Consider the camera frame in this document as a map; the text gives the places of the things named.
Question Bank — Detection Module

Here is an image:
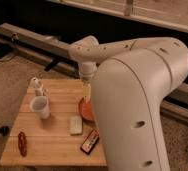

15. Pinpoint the orange ceramic bowl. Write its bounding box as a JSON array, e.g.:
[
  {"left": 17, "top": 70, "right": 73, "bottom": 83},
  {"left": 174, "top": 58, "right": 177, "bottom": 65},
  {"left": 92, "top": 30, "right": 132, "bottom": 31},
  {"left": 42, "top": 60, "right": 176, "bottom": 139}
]
[{"left": 78, "top": 98, "right": 94, "bottom": 121}]

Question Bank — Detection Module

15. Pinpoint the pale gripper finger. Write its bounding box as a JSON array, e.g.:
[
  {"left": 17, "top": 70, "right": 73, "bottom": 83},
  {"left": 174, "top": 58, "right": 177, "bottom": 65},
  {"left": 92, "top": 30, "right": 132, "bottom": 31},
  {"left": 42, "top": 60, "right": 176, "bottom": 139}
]
[{"left": 84, "top": 83, "right": 91, "bottom": 102}]

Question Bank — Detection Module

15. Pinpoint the white plastic cup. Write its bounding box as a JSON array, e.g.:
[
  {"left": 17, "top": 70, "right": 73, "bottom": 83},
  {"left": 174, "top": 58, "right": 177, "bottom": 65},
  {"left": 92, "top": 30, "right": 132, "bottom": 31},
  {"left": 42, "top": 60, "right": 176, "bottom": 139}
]
[{"left": 30, "top": 96, "right": 50, "bottom": 119}]

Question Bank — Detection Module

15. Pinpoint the red and black box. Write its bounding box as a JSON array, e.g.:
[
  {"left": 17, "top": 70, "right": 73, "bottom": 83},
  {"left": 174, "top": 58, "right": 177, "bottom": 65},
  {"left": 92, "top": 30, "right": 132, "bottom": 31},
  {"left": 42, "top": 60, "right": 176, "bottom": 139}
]
[{"left": 80, "top": 129, "right": 99, "bottom": 155}]

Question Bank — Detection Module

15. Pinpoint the wooden board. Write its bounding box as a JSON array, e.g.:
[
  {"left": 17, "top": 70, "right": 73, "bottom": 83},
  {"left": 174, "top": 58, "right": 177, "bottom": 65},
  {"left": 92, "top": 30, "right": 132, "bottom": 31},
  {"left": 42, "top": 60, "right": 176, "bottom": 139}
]
[{"left": 0, "top": 79, "right": 106, "bottom": 166}]

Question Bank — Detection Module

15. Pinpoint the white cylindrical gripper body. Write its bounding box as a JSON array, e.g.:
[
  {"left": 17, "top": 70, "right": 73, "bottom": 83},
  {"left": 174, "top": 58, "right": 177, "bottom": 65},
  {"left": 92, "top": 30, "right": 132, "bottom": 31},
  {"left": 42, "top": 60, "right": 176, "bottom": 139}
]
[{"left": 79, "top": 62, "right": 97, "bottom": 82}]

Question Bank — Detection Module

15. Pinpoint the small white bottle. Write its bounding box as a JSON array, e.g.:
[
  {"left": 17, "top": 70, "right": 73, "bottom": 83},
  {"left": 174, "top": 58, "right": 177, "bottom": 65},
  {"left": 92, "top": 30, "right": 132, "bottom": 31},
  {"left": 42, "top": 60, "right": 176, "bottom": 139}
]
[{"left": 31, "top": 77, "right": 46, "bottom": 96}]

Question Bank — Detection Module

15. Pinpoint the pale yellow sponge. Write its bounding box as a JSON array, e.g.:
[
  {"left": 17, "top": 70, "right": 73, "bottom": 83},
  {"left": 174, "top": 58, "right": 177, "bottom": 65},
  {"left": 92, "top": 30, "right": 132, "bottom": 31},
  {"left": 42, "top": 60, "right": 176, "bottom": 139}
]
[{"left": 69, "top": 116, "right": 83, "bottom": 135}]

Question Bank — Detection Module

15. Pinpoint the metal rail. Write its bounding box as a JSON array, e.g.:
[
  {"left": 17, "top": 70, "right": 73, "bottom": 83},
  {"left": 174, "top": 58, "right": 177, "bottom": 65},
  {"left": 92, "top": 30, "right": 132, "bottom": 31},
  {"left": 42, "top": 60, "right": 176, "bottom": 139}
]
[{"left": 0, "top": 23, "right": 188, "bottom": 122}]

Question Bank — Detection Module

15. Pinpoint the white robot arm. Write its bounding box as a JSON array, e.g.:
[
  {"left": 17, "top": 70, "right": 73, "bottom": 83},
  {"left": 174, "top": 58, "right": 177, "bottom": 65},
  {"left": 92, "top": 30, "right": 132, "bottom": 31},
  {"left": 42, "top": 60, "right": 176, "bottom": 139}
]
[{"left": 69, "top": 36, "right": 188, "bottom": 171}]

